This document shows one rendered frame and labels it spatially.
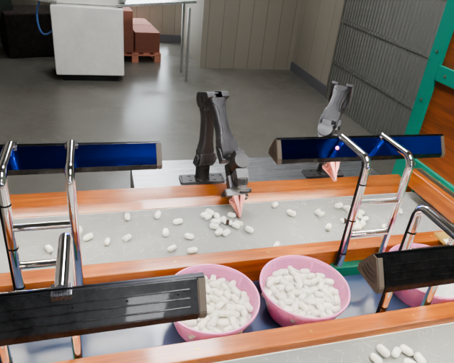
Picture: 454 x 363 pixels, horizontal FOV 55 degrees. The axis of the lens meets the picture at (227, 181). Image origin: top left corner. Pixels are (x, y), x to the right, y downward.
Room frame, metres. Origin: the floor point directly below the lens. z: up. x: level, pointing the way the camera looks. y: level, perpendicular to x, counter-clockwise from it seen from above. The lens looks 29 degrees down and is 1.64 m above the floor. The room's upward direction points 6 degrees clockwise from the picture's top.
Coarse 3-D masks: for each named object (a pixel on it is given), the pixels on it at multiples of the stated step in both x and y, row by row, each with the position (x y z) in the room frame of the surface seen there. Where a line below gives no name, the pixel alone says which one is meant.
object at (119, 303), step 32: (96, 288) 0.54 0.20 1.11; (128, 288) 0.55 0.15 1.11; (160, 288) 0.56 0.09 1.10; (192, 288) 0.58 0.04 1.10; (0, 320) 0.47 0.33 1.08; (32, 320) 0.48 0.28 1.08; (64, 320) 0.50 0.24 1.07; (96, 320) 0.51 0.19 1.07; (128, 320) 0.52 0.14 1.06; (160, 320) 0.54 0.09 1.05
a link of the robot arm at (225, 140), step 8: (200, 96) 1.67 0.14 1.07; (208, 96) 1.61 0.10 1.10; (224, 96) 1.64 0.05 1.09; (200, 104) 1.66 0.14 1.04; (208, 104) 1.62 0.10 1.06; (216, 104) 1.60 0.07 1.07; (224, 104) 1.62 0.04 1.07; (216, 112) 1.58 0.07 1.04; (224, 112) 1.59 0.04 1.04; (216, 120) 1.57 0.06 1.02; (224, 120) 1.57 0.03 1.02; (216, 128) 1.56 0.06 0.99; (224, 128) 1.54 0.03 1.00; (216, 136) 1.55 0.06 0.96; (224, 136) 1.52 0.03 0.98; (232, 136) 1.53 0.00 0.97; (216, 144) 1.53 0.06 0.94; (224, 144) 1.50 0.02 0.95; (232, 144) 1.51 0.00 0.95; (224, 152) 1.48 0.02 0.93; (232, 152) 1.49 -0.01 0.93
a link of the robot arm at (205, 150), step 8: (216, 96) 1.69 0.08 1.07; (200, 112) 1.70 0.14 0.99; (208, 112) 1.67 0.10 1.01; (200, 120) 1.71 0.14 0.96; (208, 120) 1.67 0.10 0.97; (200, 128) 1.70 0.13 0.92; (208, 128) 1.67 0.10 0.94; (200, 136) 1.69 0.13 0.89; (208, 136) 1.67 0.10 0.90; (200, 144) 1.68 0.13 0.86; (208, 144) 1.67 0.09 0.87; (200, 152) 1.66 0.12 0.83; (208, 152) 1.68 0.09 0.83; (200, 160) 1.66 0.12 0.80; (208, 160) 1.67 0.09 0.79
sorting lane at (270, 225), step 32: (0, 224) 1.15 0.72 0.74; (96, 224) 1.21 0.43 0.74; (128, 224) 1.23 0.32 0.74; (160, 224) 1.25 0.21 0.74; (192, 224) 1.27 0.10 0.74; (224, 224) 1.29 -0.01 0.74; (256, 224) 1.31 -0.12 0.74; (288, 224) 1.33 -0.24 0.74; (320, 224) 1.36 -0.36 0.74; (0, 256) 1.00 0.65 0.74; (32, 256) 1.01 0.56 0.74; (96, 256) 1.04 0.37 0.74; (128, 256) 1.06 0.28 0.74; (160, 256) 1.08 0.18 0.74
